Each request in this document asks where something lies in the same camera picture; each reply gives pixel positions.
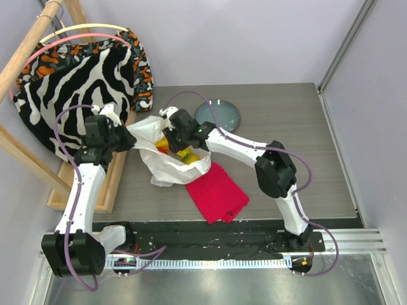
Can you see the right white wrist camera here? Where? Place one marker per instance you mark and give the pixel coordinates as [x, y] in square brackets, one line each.
[166, 113]

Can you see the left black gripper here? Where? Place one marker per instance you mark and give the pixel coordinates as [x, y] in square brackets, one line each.
[129, 140]

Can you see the yellow banana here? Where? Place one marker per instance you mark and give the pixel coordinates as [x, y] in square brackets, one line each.
[163, 144]
[187, 156]

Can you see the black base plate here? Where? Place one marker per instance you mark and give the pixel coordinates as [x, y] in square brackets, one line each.
[200, 241]

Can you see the pink hanger hoop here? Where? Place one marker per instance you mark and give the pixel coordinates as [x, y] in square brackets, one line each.
[62, 72]

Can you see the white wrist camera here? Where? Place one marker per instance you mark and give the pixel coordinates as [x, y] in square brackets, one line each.
[109, 111]
[166, 113]

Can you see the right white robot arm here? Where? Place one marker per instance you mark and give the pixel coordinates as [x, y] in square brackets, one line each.
[275, 170]

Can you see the dark round plate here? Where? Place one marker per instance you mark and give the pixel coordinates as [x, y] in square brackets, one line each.
[227, 114]

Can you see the cream hanger hoop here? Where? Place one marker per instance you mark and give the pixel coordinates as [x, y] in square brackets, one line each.
[86, 26]

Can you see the red folded cloth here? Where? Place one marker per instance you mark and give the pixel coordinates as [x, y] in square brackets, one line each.
[217, 196]

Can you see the orange grey patterned cloth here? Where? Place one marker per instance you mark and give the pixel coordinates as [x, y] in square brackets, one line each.
[140, 70]

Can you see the aluminium rail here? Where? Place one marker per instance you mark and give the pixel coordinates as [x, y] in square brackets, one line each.
[338, 242]

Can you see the white lemon-print plastic bag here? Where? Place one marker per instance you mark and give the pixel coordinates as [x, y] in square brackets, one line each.
[165, 169]

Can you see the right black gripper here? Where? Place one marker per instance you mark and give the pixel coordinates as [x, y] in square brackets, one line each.
[173, 141]

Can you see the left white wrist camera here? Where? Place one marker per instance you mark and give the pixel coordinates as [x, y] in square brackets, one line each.
[109, 111]

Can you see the zebra pattern cloth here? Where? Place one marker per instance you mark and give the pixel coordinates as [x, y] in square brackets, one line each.
[54, 107]

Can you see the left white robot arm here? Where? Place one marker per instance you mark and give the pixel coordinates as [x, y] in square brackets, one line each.
[73, 249]

